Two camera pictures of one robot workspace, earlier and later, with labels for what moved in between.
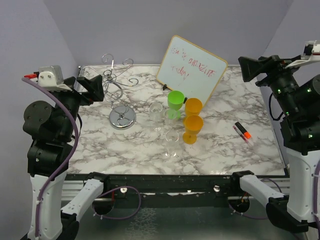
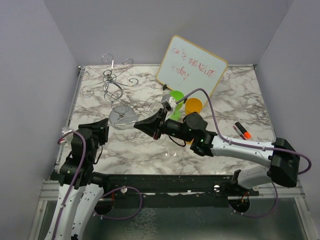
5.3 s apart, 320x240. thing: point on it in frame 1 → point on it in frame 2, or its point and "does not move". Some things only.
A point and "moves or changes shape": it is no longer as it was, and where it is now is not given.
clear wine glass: (170, 118) moves or changes shape
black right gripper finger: (250, 68) → (151, 125)
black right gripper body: (281, 81) → (170, 127)
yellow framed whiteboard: (187, 68) does not move
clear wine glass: (156, 113) does not move
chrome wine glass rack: (122, 116) does not move
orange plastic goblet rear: (193, 106) does not move
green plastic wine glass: (175, 99) does not move
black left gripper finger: (91, 90) → (101, 127)
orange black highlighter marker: (246, 134) does not move
